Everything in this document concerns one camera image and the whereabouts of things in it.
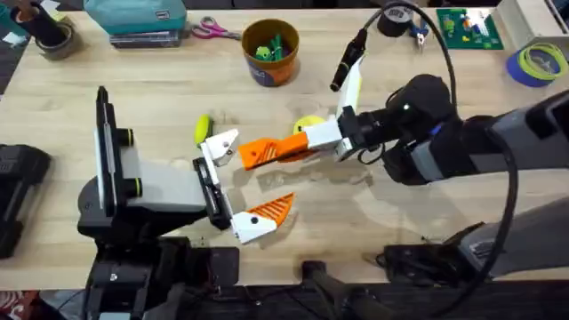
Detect orange ribbed wedge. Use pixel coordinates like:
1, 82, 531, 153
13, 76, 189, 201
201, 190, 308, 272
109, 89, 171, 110
237, 136, 288, 172

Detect yellow toy vegetable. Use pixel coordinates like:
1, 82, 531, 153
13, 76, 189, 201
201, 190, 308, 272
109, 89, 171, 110
293, 114, 328, 137

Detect yellow-green toy vegetable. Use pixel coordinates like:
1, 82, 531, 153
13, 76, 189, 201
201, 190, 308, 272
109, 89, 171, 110
194, 114, 215, 147

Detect blue pliers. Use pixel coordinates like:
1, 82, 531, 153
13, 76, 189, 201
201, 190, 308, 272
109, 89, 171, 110
408, 19, 431, 53

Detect left wrist upright plate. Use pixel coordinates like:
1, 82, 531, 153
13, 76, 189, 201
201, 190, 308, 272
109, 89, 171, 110
93, 85, 143, 219

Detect orange tub with toys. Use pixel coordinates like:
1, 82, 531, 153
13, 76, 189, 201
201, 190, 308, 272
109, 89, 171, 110
241, 18, 301, 88

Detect black tape roll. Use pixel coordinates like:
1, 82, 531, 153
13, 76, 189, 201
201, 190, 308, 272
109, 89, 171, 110
376, 3, 415, 38

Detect black stand foot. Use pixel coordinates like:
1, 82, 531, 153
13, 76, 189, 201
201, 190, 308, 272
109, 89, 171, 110
301, 260, 401, 320

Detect green board with blocks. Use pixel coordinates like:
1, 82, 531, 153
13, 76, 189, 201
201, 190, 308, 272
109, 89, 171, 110
436, 7, 505, 51

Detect pink scissors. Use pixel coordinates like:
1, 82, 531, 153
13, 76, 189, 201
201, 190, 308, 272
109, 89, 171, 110
190, 16, 244, 42

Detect blue and green tape rolls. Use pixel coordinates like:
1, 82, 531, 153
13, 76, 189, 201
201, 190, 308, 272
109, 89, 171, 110
505, 42, 569, 89

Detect dark flat box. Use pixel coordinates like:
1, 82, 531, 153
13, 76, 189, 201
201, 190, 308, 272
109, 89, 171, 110
108, 29, 183, 50

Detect beige box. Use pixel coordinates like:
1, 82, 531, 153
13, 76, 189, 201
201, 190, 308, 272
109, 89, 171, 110
491, 0, 569, 60

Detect black device case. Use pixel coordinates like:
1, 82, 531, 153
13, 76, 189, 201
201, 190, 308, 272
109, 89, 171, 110
0, 143, 52, 260

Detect teal case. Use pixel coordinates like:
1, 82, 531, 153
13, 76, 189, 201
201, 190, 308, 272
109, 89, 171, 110
83, 0, 188, 36

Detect brown tape roll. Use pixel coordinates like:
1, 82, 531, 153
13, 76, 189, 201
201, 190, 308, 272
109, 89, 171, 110
34, 21, 84, 61

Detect black cylinder object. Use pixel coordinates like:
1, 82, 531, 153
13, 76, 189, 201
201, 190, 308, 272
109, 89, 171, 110
9, 1, 68, 48

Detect black rail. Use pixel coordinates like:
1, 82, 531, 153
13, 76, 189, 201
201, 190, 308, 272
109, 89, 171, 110
0, 283, 569, 320

